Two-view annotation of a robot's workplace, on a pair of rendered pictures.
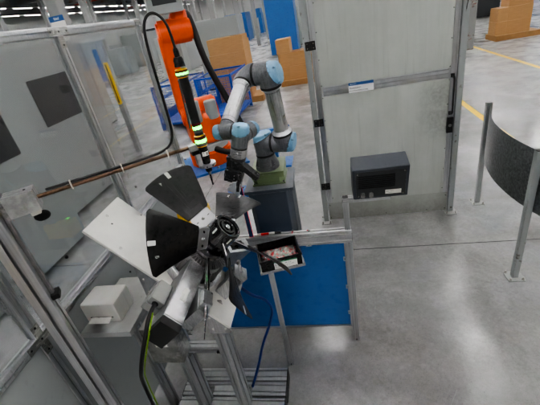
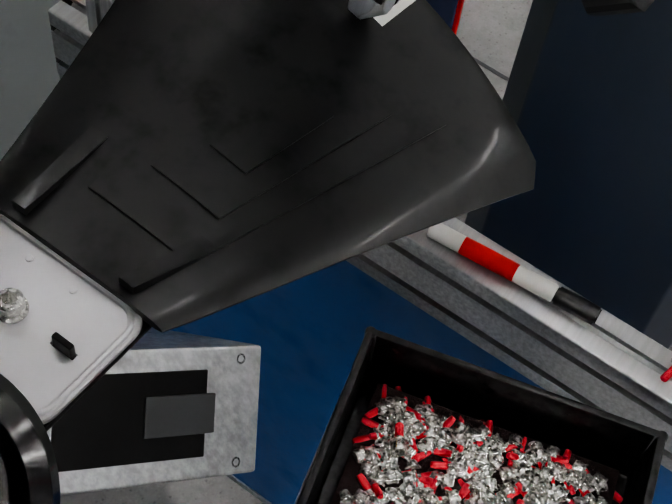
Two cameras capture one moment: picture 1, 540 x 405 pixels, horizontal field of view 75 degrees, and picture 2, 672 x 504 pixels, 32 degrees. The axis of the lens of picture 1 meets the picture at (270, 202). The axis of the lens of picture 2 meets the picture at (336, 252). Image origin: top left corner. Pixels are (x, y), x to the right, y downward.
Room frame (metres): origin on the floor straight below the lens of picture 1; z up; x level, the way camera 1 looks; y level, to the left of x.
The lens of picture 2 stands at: (1.13, 0.03, 1.59)
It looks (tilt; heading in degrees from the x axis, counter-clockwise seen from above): 56 degrees down; 16
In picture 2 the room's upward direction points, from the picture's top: 9 degrees clockwise
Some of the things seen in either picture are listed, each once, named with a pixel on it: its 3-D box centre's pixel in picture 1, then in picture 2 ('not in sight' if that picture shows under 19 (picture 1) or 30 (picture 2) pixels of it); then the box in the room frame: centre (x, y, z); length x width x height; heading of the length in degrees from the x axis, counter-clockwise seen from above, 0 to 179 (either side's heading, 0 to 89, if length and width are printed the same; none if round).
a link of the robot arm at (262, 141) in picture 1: (263, 142); not in sight; (2.05, -0.04, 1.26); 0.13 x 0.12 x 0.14; 65
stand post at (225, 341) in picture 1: (231, 360); not in sight; (1.20, 0.34, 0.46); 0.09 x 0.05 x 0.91; 168
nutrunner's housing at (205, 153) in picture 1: (193, 114); not in sight; (1.31, 0.21, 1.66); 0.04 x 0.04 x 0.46
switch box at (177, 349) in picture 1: (165, 338); not in sight; (1.16, 0.59, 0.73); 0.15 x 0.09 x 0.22; 78
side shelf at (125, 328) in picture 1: (125, 304); not in sight; (1.32, 0.78, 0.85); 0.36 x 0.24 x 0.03; 168
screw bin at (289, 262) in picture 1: (279, 254); (473, 503); (1.47, 0.01, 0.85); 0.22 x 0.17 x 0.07; 93
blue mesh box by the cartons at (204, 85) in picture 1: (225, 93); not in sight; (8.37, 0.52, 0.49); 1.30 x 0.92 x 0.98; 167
